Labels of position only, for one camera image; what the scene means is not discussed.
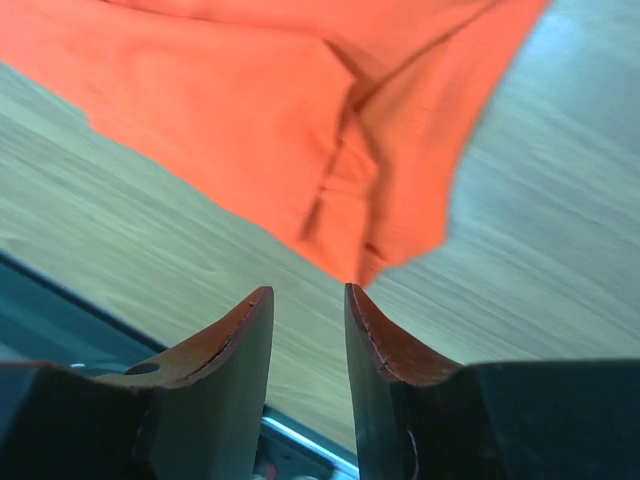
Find orange t shirt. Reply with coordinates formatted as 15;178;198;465
1;1;546;285

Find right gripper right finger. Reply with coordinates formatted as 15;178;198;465
344;283;461;479

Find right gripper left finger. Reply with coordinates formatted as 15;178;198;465
100;286;274;479

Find aluminium frame rail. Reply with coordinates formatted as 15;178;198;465
253;408;360;480

